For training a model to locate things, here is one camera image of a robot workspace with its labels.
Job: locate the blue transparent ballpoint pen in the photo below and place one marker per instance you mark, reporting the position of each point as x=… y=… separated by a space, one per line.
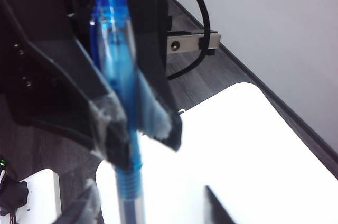
x=130 y=187

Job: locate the white flat board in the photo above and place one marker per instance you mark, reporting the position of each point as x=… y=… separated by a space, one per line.
x=39 y=195

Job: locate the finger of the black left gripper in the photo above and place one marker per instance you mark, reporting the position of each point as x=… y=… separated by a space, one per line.
x=214 y=210
x=88 y=208

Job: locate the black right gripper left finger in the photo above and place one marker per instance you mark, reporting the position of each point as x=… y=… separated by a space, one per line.
x=60 y=81

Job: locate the black device with green light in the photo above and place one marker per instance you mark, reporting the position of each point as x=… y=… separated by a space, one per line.
x=13 y=192

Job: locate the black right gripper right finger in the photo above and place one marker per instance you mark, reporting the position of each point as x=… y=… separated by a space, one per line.
x=151 y=49

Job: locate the transparent pen cap blue clip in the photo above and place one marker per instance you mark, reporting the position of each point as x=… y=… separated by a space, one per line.
x=116 y=57

